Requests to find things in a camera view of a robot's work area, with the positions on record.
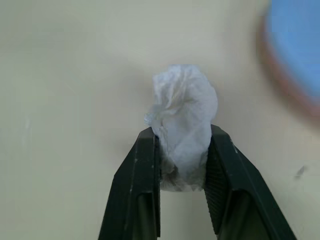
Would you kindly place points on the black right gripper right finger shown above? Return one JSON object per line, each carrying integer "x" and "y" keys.
{"x": 240, "y": 190}

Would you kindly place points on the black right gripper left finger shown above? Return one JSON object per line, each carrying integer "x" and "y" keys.
{"x": 136, "y": 190}

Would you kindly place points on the white tissue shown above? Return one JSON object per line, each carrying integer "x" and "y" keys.
{"x": 185, "y": 125}

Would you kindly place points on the blue plate with brown rim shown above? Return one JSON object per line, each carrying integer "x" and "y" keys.
{"x": 292, "y": 42}

